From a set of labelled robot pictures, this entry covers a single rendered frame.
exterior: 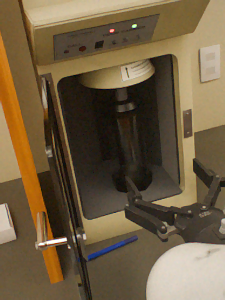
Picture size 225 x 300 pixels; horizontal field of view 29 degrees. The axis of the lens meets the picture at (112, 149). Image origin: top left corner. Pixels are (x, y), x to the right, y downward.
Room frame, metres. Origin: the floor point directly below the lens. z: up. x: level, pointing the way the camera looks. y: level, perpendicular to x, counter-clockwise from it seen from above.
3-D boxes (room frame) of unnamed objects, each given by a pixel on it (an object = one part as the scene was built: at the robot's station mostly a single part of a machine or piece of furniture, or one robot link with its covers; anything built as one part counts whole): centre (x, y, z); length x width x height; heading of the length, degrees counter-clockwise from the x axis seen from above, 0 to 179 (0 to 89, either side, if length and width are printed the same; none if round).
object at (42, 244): (0.58, 0.12, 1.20); 0.10 x 0.05 x 0.03; 5
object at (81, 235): (0.55, 0.07, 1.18); 0.02 x 0.02 x 0.06; 5
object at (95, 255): (0.80, 0.04, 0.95); 0.14 x 0.01 x 0.01; 111
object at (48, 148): (0.66, 0.10, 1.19); 0.30 x 0.01 x 0.40; 5
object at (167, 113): (0.98, -0.01, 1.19); 0.26 x 0.24 x 0.35; 102
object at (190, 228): (0.54, -0.12, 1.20); 0.09 x 0.08 x 0.07; 13
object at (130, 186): (0.65, -0.03, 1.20); 0.07 x 0.01 x 0.03; 13
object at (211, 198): (0.60, -0.15, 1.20); 0.11 x 0.01 x 0.04; 151
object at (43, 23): (0.80, -0.05, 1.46); 0.32 x 0.11 x 0.10; 102
